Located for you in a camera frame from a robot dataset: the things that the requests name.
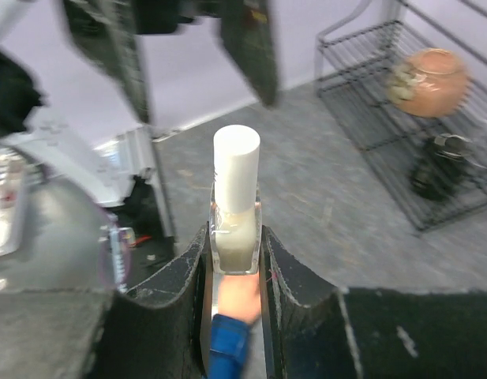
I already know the clear nail polish bottle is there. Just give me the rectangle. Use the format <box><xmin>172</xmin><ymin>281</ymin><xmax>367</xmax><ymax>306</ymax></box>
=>
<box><xmin>208</xmin><ymin>185</ymin><xmax>262</xmax><ymax>276</ymax></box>

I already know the black mug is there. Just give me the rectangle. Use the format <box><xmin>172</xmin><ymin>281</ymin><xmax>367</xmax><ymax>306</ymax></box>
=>
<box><xmin>410</xmin><ymin>133</ymin><xmax>472</xmax><ymax>201</ymax></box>

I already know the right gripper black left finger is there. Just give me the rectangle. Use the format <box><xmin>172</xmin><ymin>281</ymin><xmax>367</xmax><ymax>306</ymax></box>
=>
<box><xmin>0</xmin><ymin>227</ymin><xmax>210</xmax><ymax>378</ymax></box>

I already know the black wire rack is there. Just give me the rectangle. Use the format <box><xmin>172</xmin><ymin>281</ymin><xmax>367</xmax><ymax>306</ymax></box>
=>
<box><xmin>315</xmin><ymin>1</ymin><xmax>487</xmax><ymax>232</ymax></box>

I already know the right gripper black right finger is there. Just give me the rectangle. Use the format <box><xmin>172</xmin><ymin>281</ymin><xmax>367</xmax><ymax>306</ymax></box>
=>
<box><xmin>260</xmin><ymin>227</ymin><xmax>487</xmax><ymax>378</ymax></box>

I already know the white nail polish cap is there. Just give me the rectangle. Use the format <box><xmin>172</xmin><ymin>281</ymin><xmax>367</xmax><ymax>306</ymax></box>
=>
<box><xmin>213</xmin><ymin>125</ymin><xmax>260</xmax><ymax>213</ymax></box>

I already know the blue plaid sleeve forearm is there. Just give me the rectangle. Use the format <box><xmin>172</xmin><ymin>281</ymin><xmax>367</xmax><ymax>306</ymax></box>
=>
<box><xmin>208</xmin><ymin>314</ymin><xmax>251</xmax><ymax>379</ymax></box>

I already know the person's hand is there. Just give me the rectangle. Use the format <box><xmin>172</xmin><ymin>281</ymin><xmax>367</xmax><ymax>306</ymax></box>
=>
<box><xmin>218</xmin><ymin>274</ymin><xmax>261</xmax><ymax>325</ymax></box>

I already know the brown ceramic bowl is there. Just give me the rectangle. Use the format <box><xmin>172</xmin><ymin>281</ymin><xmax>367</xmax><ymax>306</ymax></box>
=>
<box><xmin>387</xmin><ymin>48</ymin><xmax>470</xmax><ymax>118</ymax></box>

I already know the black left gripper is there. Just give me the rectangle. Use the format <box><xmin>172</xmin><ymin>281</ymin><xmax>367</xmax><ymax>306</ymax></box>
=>
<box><xmin>61</xmin><ymin>0</ymin><xmax>279</xmax><ymax>123</ymax></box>

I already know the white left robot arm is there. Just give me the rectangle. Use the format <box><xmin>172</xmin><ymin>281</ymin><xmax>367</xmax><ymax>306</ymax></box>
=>
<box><xmin>0</xmin><ymin>1</ymin><xmax>278</xmax><ymax>208</ymax></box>

